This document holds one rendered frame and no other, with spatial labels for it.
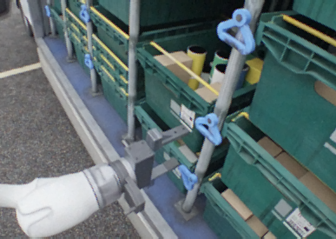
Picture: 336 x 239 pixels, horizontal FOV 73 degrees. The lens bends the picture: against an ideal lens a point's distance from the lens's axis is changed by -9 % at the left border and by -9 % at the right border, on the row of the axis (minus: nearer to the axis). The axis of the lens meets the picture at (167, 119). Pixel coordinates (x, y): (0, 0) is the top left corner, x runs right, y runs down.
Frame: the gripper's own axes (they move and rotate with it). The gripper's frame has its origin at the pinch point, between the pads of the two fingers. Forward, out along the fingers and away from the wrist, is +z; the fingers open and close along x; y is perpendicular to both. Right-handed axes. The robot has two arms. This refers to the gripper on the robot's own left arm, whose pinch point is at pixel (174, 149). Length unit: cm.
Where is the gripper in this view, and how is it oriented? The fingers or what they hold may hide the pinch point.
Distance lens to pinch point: 63.8
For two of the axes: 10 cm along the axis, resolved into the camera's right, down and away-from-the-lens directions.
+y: -5.7, -6.3, 5.2
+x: -1.3, 7.0, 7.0
